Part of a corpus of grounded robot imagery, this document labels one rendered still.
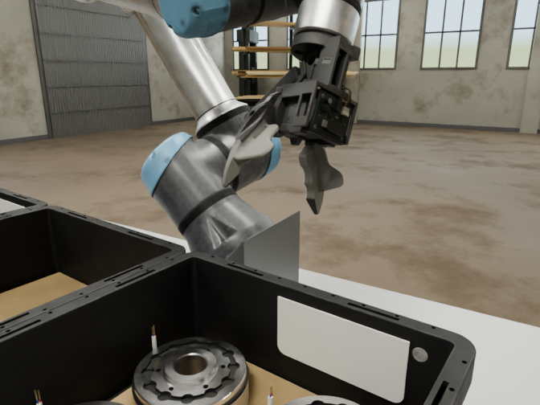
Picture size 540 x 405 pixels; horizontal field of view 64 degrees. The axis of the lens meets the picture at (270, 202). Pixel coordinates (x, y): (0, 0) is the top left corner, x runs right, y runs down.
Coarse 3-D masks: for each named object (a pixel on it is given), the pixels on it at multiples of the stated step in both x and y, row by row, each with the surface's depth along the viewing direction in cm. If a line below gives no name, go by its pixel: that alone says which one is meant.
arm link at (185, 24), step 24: (96, 0) 73; (120, 0) 61; (144, 0) 57; (168, 0) 50; (192, 0) 48; (216, 0) 49; (240, 0) 52; (264, 0) 54; (168, 24) 52; (192, 24) 49; (216, 24) 51; (240, 24) 55
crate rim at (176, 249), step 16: (48, 208) 64; (64, 208) 64; (96, 224) 57; (112, 224) 57; (144, 240) 52; (160, 240) 51; (160, 256) 47; (128, 272) 43; (80, 288) 40; (96, 288) 40; (48, 304) 37; (64, 304) 37; (16, 320) 35
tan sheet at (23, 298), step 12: (48, 276) 65; (60, 276) 65; (24, 288) 61; (36, 288) 61; (48, 288) 61; (60, 288) 61; (72, 288) 61; (0, 300) 58; (12, 300) 58; (24, 300) 58; (36, 300) 58; (48, 300) 58; (0, 312) 55; (12, 312) 55
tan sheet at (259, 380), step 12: (252, 372) 44; (264, 372) 44; (252, 384) 42; (264, 384) 42; (276, 384) 42; (288, 384) 42; (120, 396) 41; (132, 396) 41; (252, 396) 41; (264, 396) 41; (276, 396) 41; (288, 396) 41; (300, 396) 41
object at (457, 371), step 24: (168, 264) 45; (216, 264) 45; (240, 264) 45; (120, 288) 40; (288, 288) 40; (312, 288) 40; (48, 312) 36; (72, 312) 36; (360, 312) 36; (384, 312) 36; (0, 336) 33; (24, 336) 33; (432, 336) 33; (456, 336) 33; (456, 360) 30; (456, 384) 28
